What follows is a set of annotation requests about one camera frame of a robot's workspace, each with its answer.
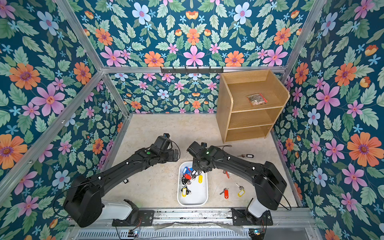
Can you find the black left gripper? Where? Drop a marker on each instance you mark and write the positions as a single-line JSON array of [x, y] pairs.
[[171, 157]]

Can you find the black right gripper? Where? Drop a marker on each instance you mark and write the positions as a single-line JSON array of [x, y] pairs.
[[193, 150]]

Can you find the pile of colourful key tags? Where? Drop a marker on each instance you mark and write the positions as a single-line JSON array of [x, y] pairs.
[[190, 176]]

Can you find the red tag key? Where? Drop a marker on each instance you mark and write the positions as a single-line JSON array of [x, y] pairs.
[[225, 193], [226, 173]]

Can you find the white storage tray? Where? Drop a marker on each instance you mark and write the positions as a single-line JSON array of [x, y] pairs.
[[200, 193]]

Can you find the black tag key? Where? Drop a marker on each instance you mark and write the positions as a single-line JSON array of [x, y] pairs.
[[250, 156]]

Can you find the yellow tag key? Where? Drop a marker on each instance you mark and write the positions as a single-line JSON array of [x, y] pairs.
[[241, 190]]

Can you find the wooden shelf cabinet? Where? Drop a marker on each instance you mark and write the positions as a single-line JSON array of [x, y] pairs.
[[237, 119]]

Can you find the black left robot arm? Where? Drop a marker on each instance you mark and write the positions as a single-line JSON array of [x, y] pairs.
[[84, 202]]

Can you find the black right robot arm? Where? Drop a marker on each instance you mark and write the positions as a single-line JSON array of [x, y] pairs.
[[268, 182]]

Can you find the clear bag of small parts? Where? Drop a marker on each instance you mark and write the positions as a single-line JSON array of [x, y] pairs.
[[257, 99]]

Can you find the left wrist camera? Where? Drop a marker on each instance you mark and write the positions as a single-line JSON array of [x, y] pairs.
[[163, 142]]

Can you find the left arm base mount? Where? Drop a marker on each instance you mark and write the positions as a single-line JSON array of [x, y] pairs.
[[141, 218]]

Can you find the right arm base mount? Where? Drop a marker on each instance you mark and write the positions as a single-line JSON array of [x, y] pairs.
[[242, 217]]

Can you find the black wall hook rail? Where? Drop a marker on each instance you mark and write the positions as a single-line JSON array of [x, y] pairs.
[[192, 70]]

